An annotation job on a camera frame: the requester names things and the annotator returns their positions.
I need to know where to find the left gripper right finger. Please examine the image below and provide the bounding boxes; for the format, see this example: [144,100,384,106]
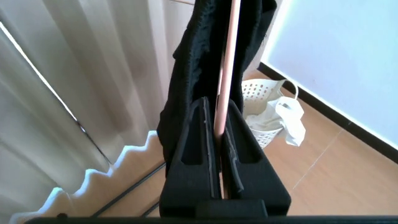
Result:
[221,99,292,218]

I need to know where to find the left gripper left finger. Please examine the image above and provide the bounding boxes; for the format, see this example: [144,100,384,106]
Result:
[159,96,222,218]

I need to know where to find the white printed T-shirt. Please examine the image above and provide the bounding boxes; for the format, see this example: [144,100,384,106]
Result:
[245,95,307,147]

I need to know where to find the black shorts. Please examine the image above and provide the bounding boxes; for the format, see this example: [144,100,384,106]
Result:
[157,0,277,175]

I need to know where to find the pink clothes hanger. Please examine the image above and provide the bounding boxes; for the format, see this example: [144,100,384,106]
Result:
[213,0,242,200]

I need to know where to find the black clothes rack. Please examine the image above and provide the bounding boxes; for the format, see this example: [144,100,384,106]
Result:
[90,161,167,218]

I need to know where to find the white laundry basket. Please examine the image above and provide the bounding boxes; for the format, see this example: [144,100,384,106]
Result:
[241,78,299,149]

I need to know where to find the beige curtain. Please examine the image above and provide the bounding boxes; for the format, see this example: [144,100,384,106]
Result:
[0,0,197,224]

